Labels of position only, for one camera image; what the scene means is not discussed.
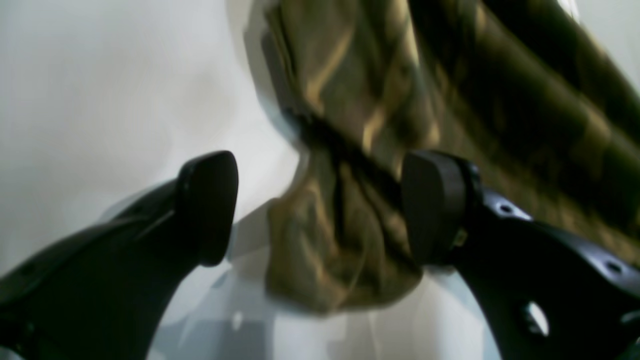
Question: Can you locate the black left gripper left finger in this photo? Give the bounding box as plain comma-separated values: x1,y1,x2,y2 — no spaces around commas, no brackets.
0,150,239,360

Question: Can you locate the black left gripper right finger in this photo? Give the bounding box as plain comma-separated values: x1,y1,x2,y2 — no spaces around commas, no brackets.
401,150,640,360

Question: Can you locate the camouflage t-shirt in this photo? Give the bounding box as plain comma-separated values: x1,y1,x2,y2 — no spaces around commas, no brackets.
265,0,639,315

